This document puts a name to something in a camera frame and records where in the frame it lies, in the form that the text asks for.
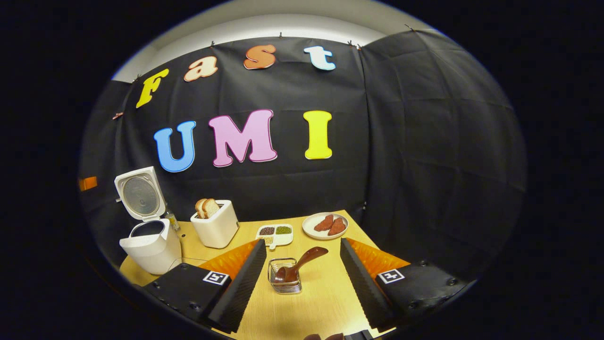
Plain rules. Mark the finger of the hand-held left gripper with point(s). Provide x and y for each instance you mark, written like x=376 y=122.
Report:
x=88 y=183

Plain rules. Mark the white divided grain dish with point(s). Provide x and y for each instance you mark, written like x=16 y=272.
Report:
x=276 y=233

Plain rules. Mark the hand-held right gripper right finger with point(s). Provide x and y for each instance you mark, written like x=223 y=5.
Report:
x=363 y=288

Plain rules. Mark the brown wooden spoon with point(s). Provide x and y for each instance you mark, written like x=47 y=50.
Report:
x=302 y=263

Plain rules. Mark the white toaster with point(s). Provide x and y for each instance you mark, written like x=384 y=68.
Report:
x=217 y=231

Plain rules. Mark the black backdrop cloth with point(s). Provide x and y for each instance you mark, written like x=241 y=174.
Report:
x=424 y=141

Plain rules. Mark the white rice cooker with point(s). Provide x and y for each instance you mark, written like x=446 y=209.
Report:
x=151 y=245

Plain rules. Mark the red cloth clip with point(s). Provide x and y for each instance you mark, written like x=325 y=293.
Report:
x=118 y=115

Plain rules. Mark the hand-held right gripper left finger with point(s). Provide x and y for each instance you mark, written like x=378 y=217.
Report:
x=240 y=288

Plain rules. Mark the red sausage slice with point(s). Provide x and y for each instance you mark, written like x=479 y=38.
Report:
x=337 y=226
x=324 y=223

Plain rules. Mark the toasted bread slice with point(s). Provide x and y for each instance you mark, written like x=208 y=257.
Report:
x=201 y=208
x=211 y=207

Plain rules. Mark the white round plate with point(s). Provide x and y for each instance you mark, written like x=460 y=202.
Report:
x=311 y=229

